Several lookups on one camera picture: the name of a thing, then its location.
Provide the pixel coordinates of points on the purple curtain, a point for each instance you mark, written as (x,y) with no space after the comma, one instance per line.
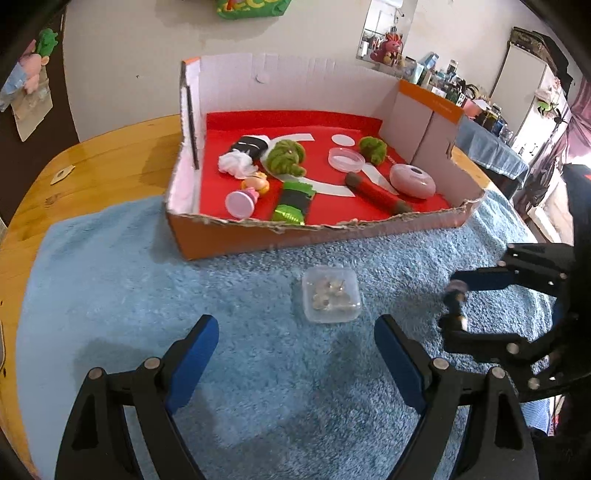
(577,120)

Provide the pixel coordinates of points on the red plush toy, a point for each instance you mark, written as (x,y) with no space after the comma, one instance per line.
(390,46)

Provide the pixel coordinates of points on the green hanging toy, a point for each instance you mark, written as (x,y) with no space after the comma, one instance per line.
(548,104)

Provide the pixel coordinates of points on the green foil roll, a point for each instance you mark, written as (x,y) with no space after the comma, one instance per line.
(293,203)

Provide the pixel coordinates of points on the small pink yellow figurine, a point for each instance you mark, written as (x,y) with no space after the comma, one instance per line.
(256,184)

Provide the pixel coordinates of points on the blue plush toy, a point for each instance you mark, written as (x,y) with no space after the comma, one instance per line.
(11,85)

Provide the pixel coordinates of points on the light blue fluffy blanket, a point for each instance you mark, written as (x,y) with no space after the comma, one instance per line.
(254,369)

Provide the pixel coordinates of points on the wall mirror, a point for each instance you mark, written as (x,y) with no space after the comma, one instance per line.
(383,18)

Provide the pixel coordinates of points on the orange white cardboard box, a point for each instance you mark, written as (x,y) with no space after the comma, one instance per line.
(231,240)

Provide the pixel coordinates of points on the pink plush toy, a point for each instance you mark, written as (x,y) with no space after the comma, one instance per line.
(32,71)

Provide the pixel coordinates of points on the green printed wall hanging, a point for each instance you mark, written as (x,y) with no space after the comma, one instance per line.
(249,8)

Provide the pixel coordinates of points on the dark wooden door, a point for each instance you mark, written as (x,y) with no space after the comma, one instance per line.
(60,129)

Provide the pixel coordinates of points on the white fluffy ball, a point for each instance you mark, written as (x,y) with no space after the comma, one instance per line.
(235,164)

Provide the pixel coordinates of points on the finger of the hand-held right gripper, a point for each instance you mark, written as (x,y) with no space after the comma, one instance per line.
(489,280)
(485,346)

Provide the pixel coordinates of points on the small green yarn ball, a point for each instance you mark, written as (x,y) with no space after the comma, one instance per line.
(374,150)

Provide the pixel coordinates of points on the dark bag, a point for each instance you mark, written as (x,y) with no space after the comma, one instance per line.
(531,41)

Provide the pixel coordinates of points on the large green yarn ball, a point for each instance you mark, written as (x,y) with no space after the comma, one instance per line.
(284,159)

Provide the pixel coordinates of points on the cluster of silver trinkets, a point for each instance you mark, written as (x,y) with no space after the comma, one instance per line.
(328,293)

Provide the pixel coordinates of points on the beige paper bag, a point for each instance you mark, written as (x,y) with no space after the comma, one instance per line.
(32,115)

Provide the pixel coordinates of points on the pink round device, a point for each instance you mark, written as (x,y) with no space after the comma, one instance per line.
(411,182)

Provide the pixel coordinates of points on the clutter of bottles and boxes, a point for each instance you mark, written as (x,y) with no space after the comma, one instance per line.
(443,81)

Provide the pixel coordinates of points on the blue table cloth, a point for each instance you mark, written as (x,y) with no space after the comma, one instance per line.
(489,147)

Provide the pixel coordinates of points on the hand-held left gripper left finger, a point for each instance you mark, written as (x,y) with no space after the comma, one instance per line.
(194,364)

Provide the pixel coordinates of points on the small silver metal piece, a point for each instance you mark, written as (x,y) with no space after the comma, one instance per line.
(458,291)

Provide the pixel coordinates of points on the clear round plastic container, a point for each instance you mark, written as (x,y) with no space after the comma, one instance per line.
(346,159)

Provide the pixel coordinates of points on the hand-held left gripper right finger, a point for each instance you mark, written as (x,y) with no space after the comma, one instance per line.
(399,364)

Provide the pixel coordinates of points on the black white wrapped roll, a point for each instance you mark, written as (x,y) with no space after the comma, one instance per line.
(251,145)

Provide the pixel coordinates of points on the green plush toy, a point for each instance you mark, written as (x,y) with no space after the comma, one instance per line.
(47,41)

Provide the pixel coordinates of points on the clear square plastic box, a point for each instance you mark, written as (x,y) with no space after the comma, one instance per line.
(309,314)

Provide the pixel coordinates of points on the white cabinet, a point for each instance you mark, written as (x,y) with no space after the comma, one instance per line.
(521,101)

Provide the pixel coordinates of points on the light purple round container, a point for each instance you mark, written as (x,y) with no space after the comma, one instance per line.
(239,204)

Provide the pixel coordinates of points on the small cardboard tag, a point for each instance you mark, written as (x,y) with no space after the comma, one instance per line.
(62,174)

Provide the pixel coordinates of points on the red wooden stick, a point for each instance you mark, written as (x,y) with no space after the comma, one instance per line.
(376,191)

